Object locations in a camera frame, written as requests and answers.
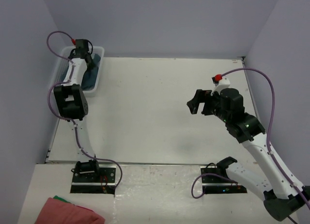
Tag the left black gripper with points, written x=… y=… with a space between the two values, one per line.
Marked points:
x=88 y=61

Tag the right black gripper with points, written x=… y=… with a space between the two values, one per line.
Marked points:
x=207 y=102

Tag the blue-grey t shirt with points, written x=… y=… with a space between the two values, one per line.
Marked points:
x=89 y=78

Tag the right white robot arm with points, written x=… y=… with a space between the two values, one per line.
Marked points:
x=281 y=192

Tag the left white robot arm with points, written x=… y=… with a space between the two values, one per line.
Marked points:
x=73 y=107

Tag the white plastic basket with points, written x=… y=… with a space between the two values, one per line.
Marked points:
x=62 y=67

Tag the folded green t shirt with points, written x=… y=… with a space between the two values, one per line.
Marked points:
x=61 y=199

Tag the folded pink t shirt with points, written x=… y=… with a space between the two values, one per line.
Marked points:
x=56 y=211

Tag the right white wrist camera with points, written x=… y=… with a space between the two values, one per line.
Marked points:
x=221 y=82

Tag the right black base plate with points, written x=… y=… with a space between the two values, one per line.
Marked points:
x=215 y=185

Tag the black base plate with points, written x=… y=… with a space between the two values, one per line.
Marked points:
x=102 y=182
x=215 y=185

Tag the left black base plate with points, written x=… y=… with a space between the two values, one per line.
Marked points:
x=102 y=182

